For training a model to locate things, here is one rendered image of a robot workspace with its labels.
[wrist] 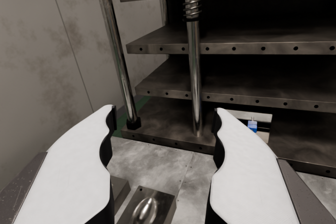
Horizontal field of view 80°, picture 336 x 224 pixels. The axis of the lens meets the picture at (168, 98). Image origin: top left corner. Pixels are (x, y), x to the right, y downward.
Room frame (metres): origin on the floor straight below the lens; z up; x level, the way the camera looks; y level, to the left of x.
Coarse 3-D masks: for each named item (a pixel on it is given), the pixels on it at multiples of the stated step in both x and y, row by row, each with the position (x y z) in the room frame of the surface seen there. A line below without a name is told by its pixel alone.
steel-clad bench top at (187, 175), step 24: (120, 144) 0.88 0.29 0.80; (144, 144) 0.85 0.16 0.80; (120, 168) 0.70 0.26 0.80; (144, 168) 0.68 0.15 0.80; (168, 168) 0.67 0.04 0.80; (192, 168) 0.65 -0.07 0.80; (216, 168) 0.63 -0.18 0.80; (168, 192) 0.54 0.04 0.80; (192, 192) 0.53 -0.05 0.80; (192, 216) 0.43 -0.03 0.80
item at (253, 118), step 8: (216, 104) 0.91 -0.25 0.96; (224, 104) 0.90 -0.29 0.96; (232, 104) 0.89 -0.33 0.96; (240, 104) 0.88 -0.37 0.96; (232, 112) 0.84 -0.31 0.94; (240, 112) 0.82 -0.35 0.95; (248, 112) 0.81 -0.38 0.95; (256, 112) 0.79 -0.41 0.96; (264, 112) 0.78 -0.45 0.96; (240, 120) 0.82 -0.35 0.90; (248, 120) 0.81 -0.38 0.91; (256, 120) 0.79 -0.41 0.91; (264, 120) 0.78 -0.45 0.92; (264, 128) 0.77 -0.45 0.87; (264, 136) 0.77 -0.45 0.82
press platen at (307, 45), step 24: (168, 24) 1.58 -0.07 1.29; (216, 24) 1.33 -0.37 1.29; (240, 24) 1.23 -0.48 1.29; (264, 24) 1.15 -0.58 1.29; (288, 24) 1.07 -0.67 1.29; (312, 24) 1.00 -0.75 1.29; (144, 48) 1.04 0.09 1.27; (168, 48) 0.98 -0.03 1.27; (216, 48) 0.88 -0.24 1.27; (240, 48) 0.84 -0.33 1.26; (264, 48) 0.81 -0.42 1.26; (288, 48) 0.76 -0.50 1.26; (312, 48) 0.73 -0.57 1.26
